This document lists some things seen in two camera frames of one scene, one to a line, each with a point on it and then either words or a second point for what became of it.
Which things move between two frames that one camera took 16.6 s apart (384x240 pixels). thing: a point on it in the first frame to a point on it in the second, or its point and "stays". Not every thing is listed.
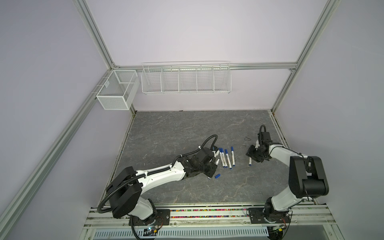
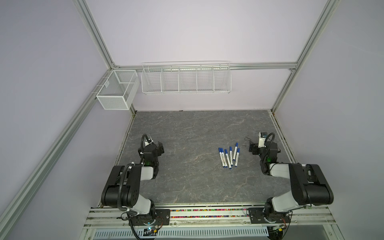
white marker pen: [222, 158] stays
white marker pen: [228, 158] stays
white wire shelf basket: [188, 77] stays
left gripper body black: [208, 167] to [151, 149]
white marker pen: [215, 153] to [238, 150]
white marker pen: [226, 164] stays
